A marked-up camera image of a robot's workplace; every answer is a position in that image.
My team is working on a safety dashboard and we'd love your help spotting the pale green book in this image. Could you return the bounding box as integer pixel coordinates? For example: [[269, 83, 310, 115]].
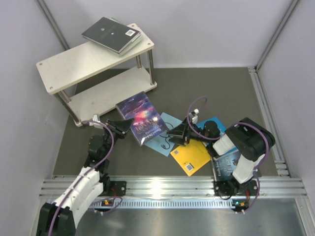
[[109, 18, 143, 56]]

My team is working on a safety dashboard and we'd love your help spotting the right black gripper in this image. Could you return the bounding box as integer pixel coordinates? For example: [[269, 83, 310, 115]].
[[167, 117, 211, 146]]

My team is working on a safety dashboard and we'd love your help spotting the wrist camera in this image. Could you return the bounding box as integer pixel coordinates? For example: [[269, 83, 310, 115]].
[[189, 109, 199, 124], [89, 114, 103, 129]]

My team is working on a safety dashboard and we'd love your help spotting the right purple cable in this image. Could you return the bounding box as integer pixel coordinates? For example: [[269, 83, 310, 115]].
[[187, 96, 270, 214]]

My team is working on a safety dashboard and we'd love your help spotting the light blue cat book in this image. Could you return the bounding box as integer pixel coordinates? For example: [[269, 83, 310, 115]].
[[145, 113, 182, 157]]

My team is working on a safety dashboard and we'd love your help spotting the purple cable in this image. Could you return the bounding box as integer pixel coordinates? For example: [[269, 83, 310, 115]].
[[187, 96, 270, 214], [46, 119, 124, 236]]

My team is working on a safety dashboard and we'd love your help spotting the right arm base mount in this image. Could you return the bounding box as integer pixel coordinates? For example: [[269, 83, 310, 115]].
[[214, 177, 258, 200]]

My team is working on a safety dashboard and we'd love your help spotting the blue paperback book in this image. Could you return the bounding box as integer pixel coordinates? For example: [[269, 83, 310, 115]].
[[196, 116, 227, 155]]

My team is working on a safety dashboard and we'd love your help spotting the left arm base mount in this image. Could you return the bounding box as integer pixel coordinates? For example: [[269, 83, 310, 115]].
[[99, 181, 126, 197]]

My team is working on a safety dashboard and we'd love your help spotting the dark blue castle book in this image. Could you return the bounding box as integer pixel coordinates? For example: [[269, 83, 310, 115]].
[[212, 148, 241, 181]]

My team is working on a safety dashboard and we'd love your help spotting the aluminium frame profile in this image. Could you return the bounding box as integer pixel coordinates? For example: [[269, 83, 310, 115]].
[[35, 0, 70, 51]]

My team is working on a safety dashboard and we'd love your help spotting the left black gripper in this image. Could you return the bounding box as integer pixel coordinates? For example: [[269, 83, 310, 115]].
[[102, 118, 134, 158]]

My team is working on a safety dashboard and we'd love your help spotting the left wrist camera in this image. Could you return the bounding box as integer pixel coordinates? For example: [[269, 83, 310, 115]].
[[89, 114, 103, 129]]

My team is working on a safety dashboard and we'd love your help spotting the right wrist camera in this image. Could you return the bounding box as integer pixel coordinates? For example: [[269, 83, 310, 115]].
[[189, 109, 199, 124]]

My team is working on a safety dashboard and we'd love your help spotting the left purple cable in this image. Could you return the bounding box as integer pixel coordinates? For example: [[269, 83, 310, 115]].
[[46, 119, 124, 236]]

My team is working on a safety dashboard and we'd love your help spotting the black shiny book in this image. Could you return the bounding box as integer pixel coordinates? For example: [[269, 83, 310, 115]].
[[82, 17, 142, 55]]

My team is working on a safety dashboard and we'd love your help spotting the white two-tier shelf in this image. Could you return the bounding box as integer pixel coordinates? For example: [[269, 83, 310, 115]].
[[36, 32, 157, 127]]

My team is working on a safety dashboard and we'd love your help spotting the slotted cable duct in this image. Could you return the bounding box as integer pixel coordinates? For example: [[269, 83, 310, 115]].
[[89, 199, 235, 209]]

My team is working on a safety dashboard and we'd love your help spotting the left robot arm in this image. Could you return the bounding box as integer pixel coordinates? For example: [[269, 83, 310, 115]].
[[36, 118, 134, 236]]

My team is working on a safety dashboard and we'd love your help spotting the purple Robinson Crusoe book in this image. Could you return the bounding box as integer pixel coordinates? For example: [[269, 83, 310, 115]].
[[116, 91, 168, 146]]

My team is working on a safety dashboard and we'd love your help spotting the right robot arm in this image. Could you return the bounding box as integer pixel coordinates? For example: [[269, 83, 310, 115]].
[[166, 118, 276, 195]]

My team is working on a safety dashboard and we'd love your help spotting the yellow book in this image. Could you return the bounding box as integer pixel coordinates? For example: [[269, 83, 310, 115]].
[[170, 140, 211, 177]]

